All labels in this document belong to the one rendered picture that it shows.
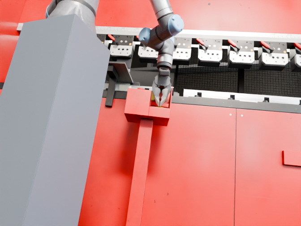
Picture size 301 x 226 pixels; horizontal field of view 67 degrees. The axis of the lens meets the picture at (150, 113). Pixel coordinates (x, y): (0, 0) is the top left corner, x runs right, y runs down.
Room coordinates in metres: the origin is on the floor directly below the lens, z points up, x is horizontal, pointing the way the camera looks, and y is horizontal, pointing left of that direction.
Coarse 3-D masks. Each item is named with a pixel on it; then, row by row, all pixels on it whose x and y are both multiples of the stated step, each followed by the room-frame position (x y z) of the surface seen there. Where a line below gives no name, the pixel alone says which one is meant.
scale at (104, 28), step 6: (18, 24) 1.51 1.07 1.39; (114, 30) 1.41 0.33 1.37; (120, 30) 1.41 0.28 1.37; (126, 30) 1.40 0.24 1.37; (132, 30) 1.40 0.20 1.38; (138, 30) 1.39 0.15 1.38; (186, 30) 1.34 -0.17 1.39; (192, 30) 1.34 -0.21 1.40; (198, 30) 1.33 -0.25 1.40; (204, 30) 1.33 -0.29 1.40; (252, 36) 1.29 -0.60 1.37; (258, 36) 1.28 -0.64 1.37; (264, 36) 1.28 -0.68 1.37; (270, 36) 1.27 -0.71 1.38; (276, 36) 1.27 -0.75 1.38; (282, 36) 1.26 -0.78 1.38; (288, 36) 1.26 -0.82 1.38; (294, 36) 1.25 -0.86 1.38; (300, 36) 1.25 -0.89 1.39
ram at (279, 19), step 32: (32, 0) 1.51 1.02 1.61; (128, 0) 1.40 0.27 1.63; (192, 0) 1.34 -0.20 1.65; (224, 0) 1.31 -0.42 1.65; (256, 0) 1.28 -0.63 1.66; (288, 0) 1.26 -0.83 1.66; (96, 32) 1.43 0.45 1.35; (128, 32) 1.40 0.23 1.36; (256, 32) 1.28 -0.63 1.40; (288, 32) 1.26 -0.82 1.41
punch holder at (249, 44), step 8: (232, 40) 1.30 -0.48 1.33; (240, 40) 1.30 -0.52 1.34; (248, 40) 1.29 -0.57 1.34; (232, 48) 1.30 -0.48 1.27; (248, 48) 1.29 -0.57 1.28; (232, 56) 1.30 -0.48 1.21; (240, 56) 1.31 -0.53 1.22; (248, 56) 1.29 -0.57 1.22; (232, 64) 1.33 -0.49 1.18; (240, 64) 1.32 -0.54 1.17; (248, 64) 1.31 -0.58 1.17
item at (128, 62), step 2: (118, 58) 1.44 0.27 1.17; (120, 58) 1.43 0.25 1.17; (122, 58) 1.43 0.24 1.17; (124, 58) 1.43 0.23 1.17; (126, 58) 1.43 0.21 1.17; (128, 58) 1.43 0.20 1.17; (118, 60) 1.44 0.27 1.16; (120, 60) 1.43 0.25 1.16; (122, 60) 1.43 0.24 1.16; (124, 60) 1.43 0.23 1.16; (126, 60) 1.43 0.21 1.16; (128, 60) 1.43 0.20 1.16; (130, 60) 1.42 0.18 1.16; (126, 62) 1.43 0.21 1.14; (128, 62) 1.43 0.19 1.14; (130, 62) 1.42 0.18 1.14; (126, 64) 1.43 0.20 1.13; (128, 64) 1.43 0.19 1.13; (130, 64) 1.43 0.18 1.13; (128, 66) 1.43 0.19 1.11; (130, 66) 1.44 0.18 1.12; (128, 68) 1.43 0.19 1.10
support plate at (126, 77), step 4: (108, 64) 1.18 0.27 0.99; (112, 64) 1.18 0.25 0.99; (116, 64) 1.17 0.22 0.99; (120, 64) 1.16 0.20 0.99; (124, 64) 1.16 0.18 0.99; (116, 68) 1.22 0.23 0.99; (120, 68) 1.21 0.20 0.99; (124, 68) 1.21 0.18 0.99; (120, 72) 1.27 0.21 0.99; (124, 72) 1.26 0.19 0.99; (128, 72) 1.25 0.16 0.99; (108, 76) 1.35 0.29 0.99; (120, 76) 1.33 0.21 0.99; (124, 76) 1.32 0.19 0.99; (128, 76) 1.31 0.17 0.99; (108, 80) 1.42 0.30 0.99; (120, 80) 1.39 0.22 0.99; (124, 80) 1.38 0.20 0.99; (128, 80) 1.38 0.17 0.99; (132, 80) 1.38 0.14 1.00
